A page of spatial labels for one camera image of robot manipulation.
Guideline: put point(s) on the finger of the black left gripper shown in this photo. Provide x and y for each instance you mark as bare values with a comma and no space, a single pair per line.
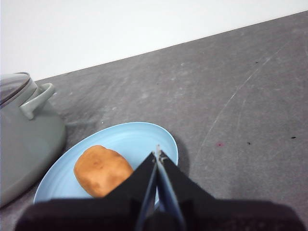
115,209

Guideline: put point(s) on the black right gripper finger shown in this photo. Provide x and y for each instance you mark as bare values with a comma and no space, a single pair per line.
199,209

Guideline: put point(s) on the brown potato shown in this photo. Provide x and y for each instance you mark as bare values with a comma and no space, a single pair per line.
101,168

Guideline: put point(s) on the blue round plate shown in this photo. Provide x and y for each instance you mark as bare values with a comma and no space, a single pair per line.
130,137

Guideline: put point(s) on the pale green electric steamer pot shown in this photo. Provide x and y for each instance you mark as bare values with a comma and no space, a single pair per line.
24,144

